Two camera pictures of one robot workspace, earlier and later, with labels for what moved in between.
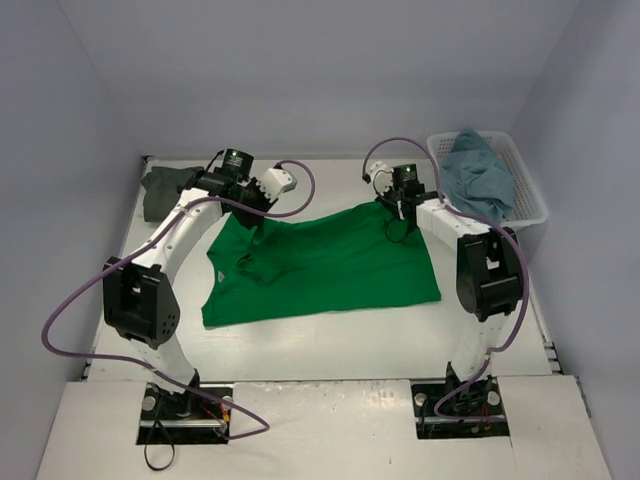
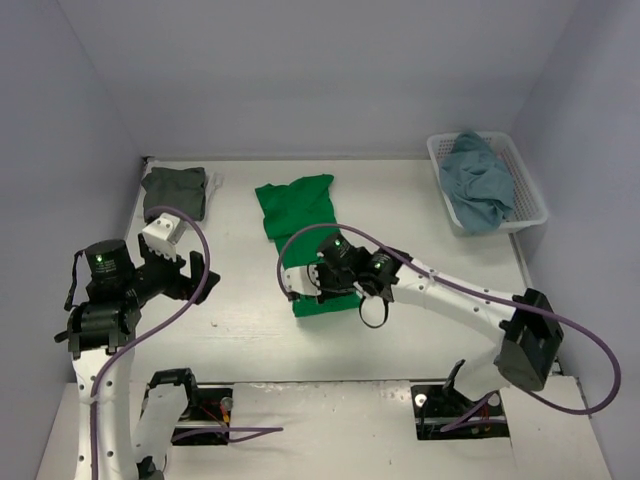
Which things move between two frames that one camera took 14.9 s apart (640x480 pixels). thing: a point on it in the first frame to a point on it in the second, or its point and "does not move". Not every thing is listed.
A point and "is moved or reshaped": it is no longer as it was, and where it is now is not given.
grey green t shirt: (161, 186) does not move
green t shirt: (316, 259) is moved or reshaped
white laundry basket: (529, 206) does not move
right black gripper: (406, 207) to (324, 282)
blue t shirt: (477, 177) does not move
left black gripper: (251, 209) to (181, 275)
